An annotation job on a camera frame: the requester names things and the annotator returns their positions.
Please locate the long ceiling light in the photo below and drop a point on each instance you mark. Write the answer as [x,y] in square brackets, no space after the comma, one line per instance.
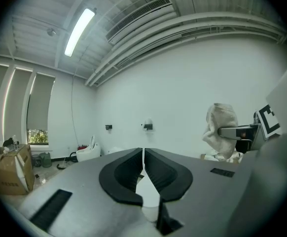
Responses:
[79,31]

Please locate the clear plastic bottle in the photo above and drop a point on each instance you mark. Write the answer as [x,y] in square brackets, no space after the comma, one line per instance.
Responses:
[15,142]

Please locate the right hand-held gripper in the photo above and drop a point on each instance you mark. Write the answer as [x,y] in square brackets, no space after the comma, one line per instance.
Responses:
[279,107]

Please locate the green bin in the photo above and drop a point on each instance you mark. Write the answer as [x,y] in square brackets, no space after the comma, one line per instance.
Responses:
[45,159]

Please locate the white ceiling air vent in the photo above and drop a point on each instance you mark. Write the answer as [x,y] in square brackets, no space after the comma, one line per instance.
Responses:
[139,18]

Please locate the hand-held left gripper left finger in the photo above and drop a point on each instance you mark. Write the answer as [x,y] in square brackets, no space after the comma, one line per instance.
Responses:
[110,179]

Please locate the black wall bracket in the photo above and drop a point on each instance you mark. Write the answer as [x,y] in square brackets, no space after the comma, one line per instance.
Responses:
[108,127]

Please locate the white cloth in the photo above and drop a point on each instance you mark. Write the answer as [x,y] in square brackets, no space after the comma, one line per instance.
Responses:
[220,137]

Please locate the white ceiling pipes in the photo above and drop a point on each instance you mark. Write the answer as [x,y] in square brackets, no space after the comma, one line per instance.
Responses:
[183,43]

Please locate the round ceiling detector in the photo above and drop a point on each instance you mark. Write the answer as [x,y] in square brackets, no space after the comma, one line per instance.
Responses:
[51,31]

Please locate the black and white wall holder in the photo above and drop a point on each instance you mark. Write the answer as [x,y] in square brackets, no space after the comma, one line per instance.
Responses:
[148,125]

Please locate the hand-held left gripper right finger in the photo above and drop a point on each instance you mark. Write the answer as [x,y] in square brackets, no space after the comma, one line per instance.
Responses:
[178,179]

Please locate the brown cardboard box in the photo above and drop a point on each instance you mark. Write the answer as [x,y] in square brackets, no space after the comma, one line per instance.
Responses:
[8,174]

